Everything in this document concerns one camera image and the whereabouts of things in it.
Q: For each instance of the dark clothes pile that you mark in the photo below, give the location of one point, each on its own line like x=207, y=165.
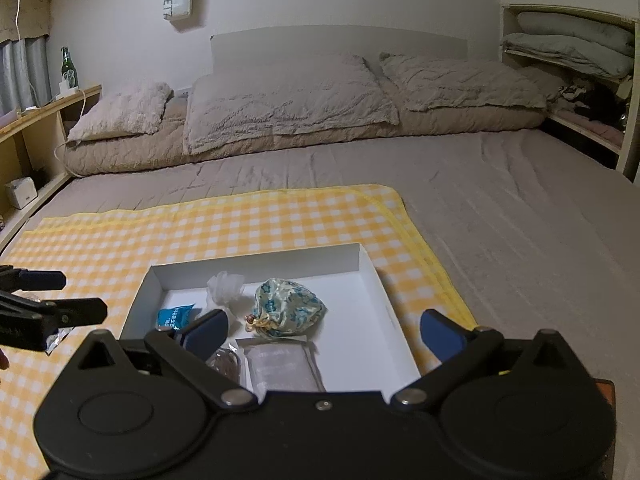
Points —
x=592, y=102

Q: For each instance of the white charger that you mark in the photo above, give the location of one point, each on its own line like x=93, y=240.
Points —
x=67, y=87

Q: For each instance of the beige doodle valance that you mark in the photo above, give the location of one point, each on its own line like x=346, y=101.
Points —
x=25, y=15

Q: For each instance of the folded grey bedding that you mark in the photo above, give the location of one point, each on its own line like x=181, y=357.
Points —
x=575, y=42

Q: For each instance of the white headboard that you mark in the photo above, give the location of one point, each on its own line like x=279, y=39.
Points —
x=300, y=42

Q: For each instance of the green glass bottle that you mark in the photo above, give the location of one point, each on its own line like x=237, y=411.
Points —
x=66, y=65

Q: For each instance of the pink flat box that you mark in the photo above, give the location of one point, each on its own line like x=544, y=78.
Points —
x=7, y=120

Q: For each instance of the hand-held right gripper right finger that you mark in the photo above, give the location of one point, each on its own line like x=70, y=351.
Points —
x=439, y=336

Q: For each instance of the folded beige duvet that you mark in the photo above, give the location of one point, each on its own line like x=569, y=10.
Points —
x=450, y=122

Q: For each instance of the orange flat object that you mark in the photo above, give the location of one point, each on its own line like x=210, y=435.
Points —
x=607, y=394

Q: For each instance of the grey bed mattress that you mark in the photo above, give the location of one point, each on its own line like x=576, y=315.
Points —
x=500, y=220

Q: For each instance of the yellow checked blanket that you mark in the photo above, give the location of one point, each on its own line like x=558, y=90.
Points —
x=200, y=230

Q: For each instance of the white tissue box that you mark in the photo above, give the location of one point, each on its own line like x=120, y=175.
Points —
x=22, y=194

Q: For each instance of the fluffy beige pillow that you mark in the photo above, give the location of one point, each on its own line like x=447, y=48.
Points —
x=122, y=112

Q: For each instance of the wooden bedside shelf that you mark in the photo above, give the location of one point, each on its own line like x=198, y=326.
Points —
x=30, y=135

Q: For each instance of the small blue packet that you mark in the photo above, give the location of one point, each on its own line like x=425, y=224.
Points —
x=174, y=316

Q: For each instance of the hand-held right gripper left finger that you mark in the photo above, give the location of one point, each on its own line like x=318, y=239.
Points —
x=207, y=334

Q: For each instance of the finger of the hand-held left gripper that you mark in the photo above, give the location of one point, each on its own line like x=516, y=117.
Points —
x=42, y=280
x=80, y=311

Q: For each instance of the white plastic bag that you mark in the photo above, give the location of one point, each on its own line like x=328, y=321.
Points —
x=225, y=287

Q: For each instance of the translucent plastic packet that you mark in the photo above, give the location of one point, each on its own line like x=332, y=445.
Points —
x=282, y=367

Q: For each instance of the white cardboard box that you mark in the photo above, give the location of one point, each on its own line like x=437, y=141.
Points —
x=360, y=340

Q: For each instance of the grey curtain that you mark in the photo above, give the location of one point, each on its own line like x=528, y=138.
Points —
x=22, y=75

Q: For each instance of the white storage shelf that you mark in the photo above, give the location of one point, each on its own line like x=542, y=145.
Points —
x=627, y=110

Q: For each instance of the large crinkled beige pillow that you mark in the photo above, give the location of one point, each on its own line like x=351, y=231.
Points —
x=285, y=105

